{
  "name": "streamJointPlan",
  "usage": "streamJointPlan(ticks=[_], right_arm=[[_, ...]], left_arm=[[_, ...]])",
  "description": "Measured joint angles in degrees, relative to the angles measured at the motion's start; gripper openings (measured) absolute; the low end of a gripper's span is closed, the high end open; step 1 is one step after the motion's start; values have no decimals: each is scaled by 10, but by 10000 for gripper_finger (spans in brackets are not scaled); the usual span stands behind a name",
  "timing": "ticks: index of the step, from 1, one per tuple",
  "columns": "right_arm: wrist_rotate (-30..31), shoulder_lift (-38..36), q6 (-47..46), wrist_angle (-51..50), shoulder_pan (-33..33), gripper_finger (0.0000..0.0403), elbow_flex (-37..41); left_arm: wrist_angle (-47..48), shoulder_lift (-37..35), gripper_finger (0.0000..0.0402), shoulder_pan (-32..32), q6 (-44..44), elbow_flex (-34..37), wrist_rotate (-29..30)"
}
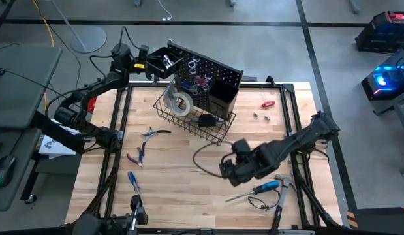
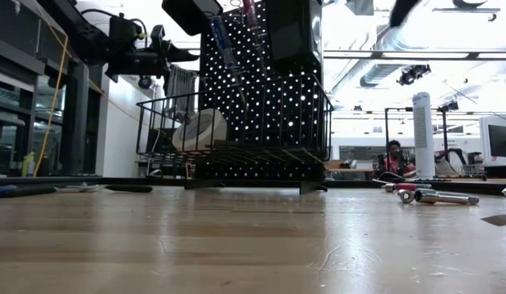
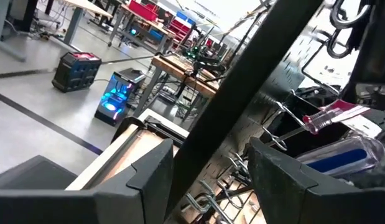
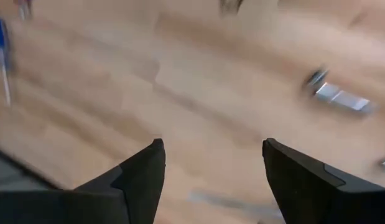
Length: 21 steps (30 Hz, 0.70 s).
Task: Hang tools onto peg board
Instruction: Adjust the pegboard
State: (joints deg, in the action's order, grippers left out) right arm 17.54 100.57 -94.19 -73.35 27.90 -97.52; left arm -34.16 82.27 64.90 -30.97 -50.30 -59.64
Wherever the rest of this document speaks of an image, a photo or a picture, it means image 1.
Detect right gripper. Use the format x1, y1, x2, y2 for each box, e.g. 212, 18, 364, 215
219, 138, 266, 188

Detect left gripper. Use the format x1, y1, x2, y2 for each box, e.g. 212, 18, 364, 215
131, 44, 161, 82

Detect black blue grip screwdriver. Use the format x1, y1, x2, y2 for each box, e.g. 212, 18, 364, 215
225, 180, 281, 204

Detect black handled hammer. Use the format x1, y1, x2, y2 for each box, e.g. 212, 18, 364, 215
268, 174, 298, 235

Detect white tape roll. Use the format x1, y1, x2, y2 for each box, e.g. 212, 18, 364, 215
170, 91, 194, 118

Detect black hex key set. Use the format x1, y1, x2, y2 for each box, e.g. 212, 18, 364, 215
187, 113, 229, 129

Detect black handled pliers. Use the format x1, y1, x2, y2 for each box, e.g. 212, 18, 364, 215
140, 127, 173, 158

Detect wide black plastic bin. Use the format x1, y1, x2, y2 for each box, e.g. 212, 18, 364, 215
145, 46, 185, 80

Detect silver pegboard hook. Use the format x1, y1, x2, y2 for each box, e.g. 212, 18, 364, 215
187, 56, 202, 75

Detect grey floor stand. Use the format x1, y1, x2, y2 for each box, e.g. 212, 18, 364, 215
50, 0, 108, 54

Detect tall black plastic bin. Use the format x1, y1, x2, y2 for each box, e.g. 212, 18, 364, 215
208, 78, 240, 121

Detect small blue screwdriver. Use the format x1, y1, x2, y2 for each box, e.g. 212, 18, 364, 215
127, 170, 146, 205

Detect white printed paper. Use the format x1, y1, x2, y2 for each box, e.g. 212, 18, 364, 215
38, 118, 86, 156

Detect grey desk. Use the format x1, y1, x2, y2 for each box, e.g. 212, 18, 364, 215
0, 127, 43, 212
0, 42, 63, 130

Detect black yellow striped box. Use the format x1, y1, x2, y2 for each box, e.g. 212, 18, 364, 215
345, 206, 404, 235

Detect lit computer case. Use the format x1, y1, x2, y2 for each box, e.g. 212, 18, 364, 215
360, 43, 404, 102

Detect black computer mouse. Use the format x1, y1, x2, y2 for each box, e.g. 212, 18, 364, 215
0, 154, 18, 189

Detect black red toolbox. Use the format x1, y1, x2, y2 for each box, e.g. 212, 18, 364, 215
354, 10, 404, 55

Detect white floor cable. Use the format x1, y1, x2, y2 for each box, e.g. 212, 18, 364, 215
155, 0, 174, 22

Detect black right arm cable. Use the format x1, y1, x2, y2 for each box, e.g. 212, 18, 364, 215
192, 140, 236, 180

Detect black wire basket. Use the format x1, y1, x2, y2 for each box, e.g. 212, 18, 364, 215
152, 80, 237, 146

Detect silver aluminium rail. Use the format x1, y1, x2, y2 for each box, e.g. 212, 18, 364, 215
279, 229, 317, 235

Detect red blue handled pliers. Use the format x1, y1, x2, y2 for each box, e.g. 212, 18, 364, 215
126, 146, 145, 170

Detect yellow cable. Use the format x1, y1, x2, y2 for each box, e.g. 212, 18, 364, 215
31, 0, 56, 112

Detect black desk cable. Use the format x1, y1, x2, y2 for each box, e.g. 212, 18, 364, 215
0, 41, 82, 108

